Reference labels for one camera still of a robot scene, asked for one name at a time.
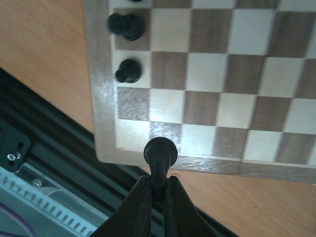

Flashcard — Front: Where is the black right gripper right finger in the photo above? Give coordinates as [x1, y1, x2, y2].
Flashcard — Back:
[164, 176, 220, 237]

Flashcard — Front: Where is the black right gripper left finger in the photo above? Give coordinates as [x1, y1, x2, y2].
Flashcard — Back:
[92, 176, 151, 237]

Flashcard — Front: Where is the black rook piece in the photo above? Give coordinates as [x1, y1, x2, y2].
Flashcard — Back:
[143, 137, 178, 201]

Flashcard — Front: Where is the black king piece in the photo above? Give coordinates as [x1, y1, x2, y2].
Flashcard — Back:
[107, 13, 145, 41]

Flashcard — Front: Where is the wooden chess board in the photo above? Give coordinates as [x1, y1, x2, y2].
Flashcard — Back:
[82, 0, 316, 183]

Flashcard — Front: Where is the light blue cable duct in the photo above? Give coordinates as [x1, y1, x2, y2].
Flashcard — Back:
[0, 169, 104, 237]

